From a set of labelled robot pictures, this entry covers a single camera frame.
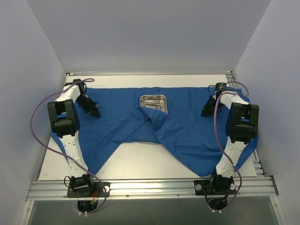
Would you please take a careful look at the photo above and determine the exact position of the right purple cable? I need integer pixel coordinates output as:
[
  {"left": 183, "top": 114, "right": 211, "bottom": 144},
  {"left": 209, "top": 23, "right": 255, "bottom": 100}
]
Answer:
[{"left": 207, "top": 81, "right": 249, "bottom": 210}]

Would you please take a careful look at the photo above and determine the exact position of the blue surgical drape cloth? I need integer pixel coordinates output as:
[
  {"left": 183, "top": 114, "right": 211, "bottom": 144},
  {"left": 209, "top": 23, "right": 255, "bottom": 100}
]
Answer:
[{"left": 50, "top": 86, "right": 259, "bottom": 178}]

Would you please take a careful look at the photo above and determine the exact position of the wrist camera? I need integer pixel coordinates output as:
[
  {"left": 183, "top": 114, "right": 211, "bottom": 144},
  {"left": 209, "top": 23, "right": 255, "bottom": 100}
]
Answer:
[
  {"left": 215, "top": 82, "right": 227, "bottom": 93},
  {"left": 73, "top": 79, "right": 87, "bottom": 94}
]

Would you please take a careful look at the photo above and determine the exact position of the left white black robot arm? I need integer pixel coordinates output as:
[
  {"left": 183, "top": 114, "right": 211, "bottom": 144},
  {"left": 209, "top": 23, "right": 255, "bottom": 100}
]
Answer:
[{"left": 47, "top": 78, "right": 101, "bottom": 196}]

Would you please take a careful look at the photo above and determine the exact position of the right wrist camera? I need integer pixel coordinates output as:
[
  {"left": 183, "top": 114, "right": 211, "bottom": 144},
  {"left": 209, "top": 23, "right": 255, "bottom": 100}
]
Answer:
[{"left": 215, "top": 82, "right": 227, "bottom": 93}]

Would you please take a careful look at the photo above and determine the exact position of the steel instrument tray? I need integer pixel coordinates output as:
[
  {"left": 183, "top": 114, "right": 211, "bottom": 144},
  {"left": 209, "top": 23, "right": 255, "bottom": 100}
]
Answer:
[{"left": 139, "top": 95, "right": 168, "bottom": 114}]

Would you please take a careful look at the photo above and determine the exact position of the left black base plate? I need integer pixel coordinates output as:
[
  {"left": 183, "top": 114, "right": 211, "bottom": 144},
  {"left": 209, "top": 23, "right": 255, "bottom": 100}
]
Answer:
[{"left": 67, "top": 181, "right": 111, "bottom": 198}]

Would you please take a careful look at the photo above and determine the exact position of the purple cable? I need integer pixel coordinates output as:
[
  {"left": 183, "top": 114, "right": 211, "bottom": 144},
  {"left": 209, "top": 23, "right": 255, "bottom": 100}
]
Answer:
[
  {"left": 30, "top": 78, "right": 111, "bottom": 214},
  {"left": 207, "top": 81, "right": 249, "bottom": 210}
]

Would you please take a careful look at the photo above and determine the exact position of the aluminium front rail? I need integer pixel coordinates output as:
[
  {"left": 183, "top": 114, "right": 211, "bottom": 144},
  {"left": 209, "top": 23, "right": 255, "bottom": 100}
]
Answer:
[{"left": 26, "top": 176, "right": 279, "bottom": 201}]

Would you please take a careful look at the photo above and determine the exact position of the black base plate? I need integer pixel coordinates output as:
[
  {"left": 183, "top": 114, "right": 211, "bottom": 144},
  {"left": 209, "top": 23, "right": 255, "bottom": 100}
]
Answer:
[
  {"left": 67, "top": 181, "right": 111, "bottom": 198},
  {"left": 193, "top": 179, "right": 236, "bottom": 195}
]

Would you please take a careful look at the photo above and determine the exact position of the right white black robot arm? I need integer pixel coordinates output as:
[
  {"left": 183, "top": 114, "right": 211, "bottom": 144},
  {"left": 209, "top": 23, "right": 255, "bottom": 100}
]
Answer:
[{"left": 201, "top": 90, "right": 259, "bottom": 194}]

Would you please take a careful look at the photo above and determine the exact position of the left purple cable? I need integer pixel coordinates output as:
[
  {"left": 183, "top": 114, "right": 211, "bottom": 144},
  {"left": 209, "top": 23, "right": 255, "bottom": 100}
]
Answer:
[{"left": 30, "top": 78, "right": 111, "bottom": 214}]

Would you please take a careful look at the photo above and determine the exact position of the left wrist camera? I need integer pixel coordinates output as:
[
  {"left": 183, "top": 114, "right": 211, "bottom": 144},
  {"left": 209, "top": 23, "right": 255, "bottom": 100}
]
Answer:
[{"left": 73, "top": 79, "right": 87, "bottom": 94}]

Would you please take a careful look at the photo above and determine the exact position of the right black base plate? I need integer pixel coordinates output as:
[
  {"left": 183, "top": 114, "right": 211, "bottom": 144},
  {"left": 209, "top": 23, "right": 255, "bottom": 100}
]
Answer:
[{"left": 193, "top": 179, "right": 236, "bottom": 195}]

